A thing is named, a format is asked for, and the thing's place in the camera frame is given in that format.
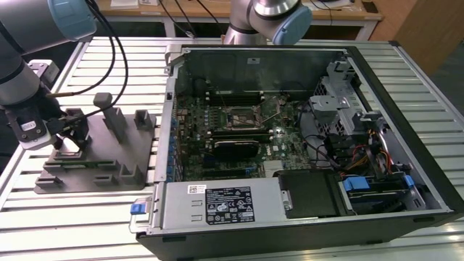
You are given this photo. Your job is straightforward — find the silver CPU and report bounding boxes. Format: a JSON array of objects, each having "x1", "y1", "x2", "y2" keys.
[{"x1": 60, "y1": 137, "x2": 80, "y2": 155}]

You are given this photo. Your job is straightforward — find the CPU socket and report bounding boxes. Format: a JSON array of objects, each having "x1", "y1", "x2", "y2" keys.
[{"x1": 223, "y1": 106, "x2": 263, "y2": 130}]

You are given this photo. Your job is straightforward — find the grey parts rack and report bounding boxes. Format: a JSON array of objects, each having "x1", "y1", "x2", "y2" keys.
[{"x1": 32, "y1": 92, "x2": 159, "y2": 194}]

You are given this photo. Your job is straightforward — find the green RAM stick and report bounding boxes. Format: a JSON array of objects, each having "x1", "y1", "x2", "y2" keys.
[
  {"x1": 63, "y1": 160, "x2": 115, "y2": 167},
  {"x1": 214, "y1": 136, "x2": 272, "y2": 144}
]

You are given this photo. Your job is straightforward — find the grey power supply unit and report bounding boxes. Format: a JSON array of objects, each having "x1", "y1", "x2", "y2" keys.
[{"x1": 159, "y1": 181, "x2": 287, "y2": 229}]

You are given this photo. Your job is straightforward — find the black expansion slot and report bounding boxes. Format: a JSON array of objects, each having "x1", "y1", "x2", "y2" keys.
[{"x1": 203, "y1": 169, "x2": 250, "y2": 178}]

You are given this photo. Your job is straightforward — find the black graphics card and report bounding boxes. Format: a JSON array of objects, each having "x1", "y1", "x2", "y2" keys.
[{"x1": 212, "y1": 139, "x2": 262, "y2": 161}]

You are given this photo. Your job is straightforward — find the wooden desk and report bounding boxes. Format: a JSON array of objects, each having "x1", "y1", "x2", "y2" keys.
[{"x1": 98, "y1": 0, "x2": 386, "y2": 41}]

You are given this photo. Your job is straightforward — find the silver chipset heatsink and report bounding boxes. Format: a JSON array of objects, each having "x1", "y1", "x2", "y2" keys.
[{"x1": 263, "y1": 160, "x2": 284, "y2": 172}]

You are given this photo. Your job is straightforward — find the green motherboard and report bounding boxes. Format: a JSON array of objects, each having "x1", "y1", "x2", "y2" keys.
[{"x1": 172, "y1": 91, "x2": 320, "y2": 182}]

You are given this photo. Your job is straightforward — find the black open PC case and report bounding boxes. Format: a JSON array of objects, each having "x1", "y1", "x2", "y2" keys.
[{"x1": 130, "y1": 40, "x2": 464, "y2": 261}]

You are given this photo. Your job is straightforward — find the silver drive cage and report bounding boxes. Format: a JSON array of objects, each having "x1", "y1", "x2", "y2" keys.
[{"x1": 308, "y1": 61, "x2": 367, "y2": 136}]

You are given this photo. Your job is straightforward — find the hard disk in blue carrier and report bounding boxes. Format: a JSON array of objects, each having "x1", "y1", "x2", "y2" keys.
[{"x1": 340, "y1": 175, "x2": 427, "y2": 215}]

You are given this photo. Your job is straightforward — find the brown wooden cabinet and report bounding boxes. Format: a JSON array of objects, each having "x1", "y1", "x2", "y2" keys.
[{"x1": 370, "y1": 0, "x2": 464, "y2": 79}]

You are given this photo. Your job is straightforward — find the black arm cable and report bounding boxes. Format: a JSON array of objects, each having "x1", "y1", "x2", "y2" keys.
[{"x1": 46, "y1": 0, "x2": 130, "y2": 117}]

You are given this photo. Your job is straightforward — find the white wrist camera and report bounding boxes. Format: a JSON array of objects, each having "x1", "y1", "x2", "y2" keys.
[{"x1": 15, "y1": 115, "x2": 60, "y2": 150}]

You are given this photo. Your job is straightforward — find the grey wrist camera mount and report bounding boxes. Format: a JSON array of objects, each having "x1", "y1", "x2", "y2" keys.
[{"x1": 28, "y1": 60, "x2": 62, "y2": 92}]

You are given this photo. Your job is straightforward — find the black cable loop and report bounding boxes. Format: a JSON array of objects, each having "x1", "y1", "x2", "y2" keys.
[{"x1": 303, "y1": 132, "x2": 342, "y2": 170}]

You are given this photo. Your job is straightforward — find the orange and yellow wires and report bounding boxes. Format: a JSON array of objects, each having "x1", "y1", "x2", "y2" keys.
[{"x1": 339, "y1": 129, "x2": 395, "y2": 177}]

